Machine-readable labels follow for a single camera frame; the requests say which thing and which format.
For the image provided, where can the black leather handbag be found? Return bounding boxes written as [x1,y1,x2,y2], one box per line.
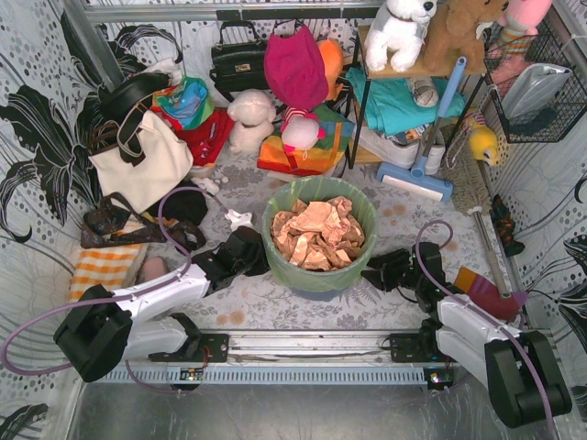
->
[209,20,270,103]

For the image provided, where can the pink plush toy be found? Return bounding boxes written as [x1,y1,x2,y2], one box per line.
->
[497,0,552,45]

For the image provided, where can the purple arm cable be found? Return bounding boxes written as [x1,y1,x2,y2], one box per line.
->
[415,219,554,427]
[2,185,230,398]

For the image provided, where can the yellow plush duck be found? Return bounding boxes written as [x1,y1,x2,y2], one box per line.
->
[469,120,498,166]

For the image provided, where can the grey baseball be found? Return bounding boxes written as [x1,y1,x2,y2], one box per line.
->
[406,77,438,108]

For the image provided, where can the red cloth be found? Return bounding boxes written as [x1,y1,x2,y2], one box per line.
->
[176,108,235,167]

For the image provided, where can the black wire basket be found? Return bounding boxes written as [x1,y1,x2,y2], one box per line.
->
[484,22,586,143]

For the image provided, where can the white plush dog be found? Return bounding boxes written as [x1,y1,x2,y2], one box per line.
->
[365,0,437,72]

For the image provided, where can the metal handled broom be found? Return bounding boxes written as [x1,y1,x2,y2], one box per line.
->
[446,149,512,299]

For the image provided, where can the purple orange sock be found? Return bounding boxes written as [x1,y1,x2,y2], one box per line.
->
[454,267,528,322]

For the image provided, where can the magenta fabric bag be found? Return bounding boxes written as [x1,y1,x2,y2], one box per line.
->
[264,25,328,110]

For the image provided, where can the black metal shelf rack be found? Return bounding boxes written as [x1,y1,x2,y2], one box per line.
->
[346,26,460,170]

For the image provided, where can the blue trash bin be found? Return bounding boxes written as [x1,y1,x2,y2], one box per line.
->
[291,272,360,302]

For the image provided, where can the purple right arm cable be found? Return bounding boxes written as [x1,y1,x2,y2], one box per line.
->
[415,219,554,427]

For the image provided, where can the orange white checkered cloth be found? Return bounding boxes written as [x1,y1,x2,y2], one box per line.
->
[68,244,149,303]

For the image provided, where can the crumpled brown paper waste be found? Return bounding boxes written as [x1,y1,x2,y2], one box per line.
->
[271,196,366,271]

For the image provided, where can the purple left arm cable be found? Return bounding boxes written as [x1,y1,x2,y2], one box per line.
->
[2,185,230,398]

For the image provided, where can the colorful printed bag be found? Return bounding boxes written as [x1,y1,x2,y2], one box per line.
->
[150,77,215,131]

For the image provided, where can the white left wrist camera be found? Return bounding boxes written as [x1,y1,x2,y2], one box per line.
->
[225,209,255,232]

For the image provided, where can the pink round object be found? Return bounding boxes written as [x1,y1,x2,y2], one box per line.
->
[137,257,169,284]

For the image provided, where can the silver pouch in basket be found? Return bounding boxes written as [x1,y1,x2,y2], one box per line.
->
[502,63,572,119]

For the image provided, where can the brown teddy bear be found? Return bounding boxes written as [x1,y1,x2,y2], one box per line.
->
[423,0,509,72]

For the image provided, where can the pink white plush pig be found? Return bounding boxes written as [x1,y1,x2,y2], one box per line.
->
[281,106,326,153]

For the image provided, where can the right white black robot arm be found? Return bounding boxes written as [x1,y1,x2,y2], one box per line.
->
[361,242,572,428]

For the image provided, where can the cream canvas tote bag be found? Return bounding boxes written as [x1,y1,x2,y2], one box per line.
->
[90,110,194,213]

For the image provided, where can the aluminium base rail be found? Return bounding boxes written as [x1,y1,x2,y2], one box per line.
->
[96,330,470,392]

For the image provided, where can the orange plush toy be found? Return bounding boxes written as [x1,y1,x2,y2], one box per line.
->
[317,39,343,101]

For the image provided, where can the white sneakers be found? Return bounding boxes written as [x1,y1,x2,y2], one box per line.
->
[359,127,446,175]

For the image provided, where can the green plastic trash bag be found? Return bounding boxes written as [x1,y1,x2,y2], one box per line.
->
[261,176,377,292]

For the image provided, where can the teal folded cloth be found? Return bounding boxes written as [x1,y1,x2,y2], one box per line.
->
[346,67,465,135]

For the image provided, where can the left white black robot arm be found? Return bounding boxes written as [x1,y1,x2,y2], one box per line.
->
[53,226,269,382]

